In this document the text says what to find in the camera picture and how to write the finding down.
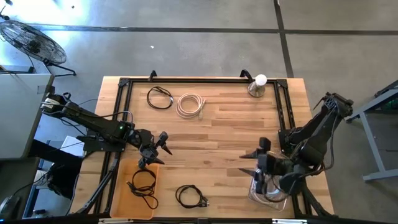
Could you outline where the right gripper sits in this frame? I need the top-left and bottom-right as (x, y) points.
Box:
(238, 137), (296, 194)

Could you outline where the black hdmi cable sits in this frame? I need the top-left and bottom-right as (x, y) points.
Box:
(126, 181), (160, 210)
(131, 164), (157, 192)
(175, 184), (210, 209)
(146, 86), (174, 110)

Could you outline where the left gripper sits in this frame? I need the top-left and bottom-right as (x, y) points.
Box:
(138, 131), (173, 169)

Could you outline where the clear plastic bin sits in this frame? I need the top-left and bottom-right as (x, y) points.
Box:
(247, 150), (289, 213)

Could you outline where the white paper sheet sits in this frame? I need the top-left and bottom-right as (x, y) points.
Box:
(60, 135), (85, 158)

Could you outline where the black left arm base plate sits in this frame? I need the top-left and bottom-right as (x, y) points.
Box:
(76, 129), (127, 153)

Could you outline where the silver metal bracket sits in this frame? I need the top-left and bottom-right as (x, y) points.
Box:
(272, 218), (307, 224)
(99, 217), (134, 224)

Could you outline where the white bulb metal lamp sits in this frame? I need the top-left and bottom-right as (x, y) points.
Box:
(247, 73), (269, 98)

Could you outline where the black aluminium table frame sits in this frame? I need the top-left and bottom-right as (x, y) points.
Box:
(74, 77), (335, 218)

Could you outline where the orange plastic bin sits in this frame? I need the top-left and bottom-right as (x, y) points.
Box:
(109, 158), (160, 221)

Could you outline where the grey cabinet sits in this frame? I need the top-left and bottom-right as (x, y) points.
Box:
(0, 73), (55, 160)

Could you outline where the light blue cable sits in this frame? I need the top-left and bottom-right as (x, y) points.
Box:
(261, 189), (282, 202)

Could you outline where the black floor fan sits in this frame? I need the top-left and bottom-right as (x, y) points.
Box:
(0, 19), (77, 78)

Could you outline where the grey metal stand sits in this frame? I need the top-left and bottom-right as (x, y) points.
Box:
(343, 80), (398, 184)

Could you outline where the dark floor equipment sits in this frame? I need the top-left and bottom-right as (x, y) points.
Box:
(29, 139), (83, 200)

